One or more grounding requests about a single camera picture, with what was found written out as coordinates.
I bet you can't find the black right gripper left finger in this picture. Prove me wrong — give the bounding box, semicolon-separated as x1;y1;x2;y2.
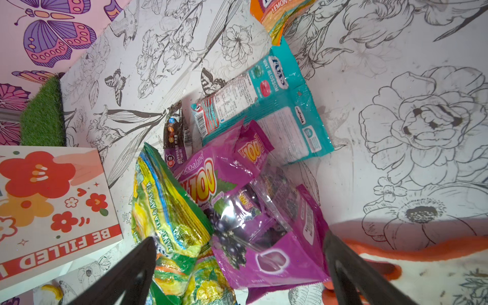
71;237;156;304

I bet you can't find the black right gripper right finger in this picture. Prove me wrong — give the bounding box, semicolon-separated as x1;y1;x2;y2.
323;231;415;304

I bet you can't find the purple blackcurrant candy bag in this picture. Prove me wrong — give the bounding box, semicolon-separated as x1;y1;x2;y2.
174;121;329;304

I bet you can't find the white floral paper bag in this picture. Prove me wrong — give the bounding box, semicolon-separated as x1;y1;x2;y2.
1;146;123;299

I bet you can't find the teal mint candy bag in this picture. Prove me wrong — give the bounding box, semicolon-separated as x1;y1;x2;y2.
191;40;334;165

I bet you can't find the orange lemon candy bag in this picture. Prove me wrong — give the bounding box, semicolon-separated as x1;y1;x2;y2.
250;0;316;46

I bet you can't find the brown chocolate candy packet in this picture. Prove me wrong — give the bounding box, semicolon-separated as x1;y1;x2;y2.
163;101;193;172

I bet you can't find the green artificial grass mat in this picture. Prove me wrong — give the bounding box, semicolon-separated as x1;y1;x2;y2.
20;76;66;147

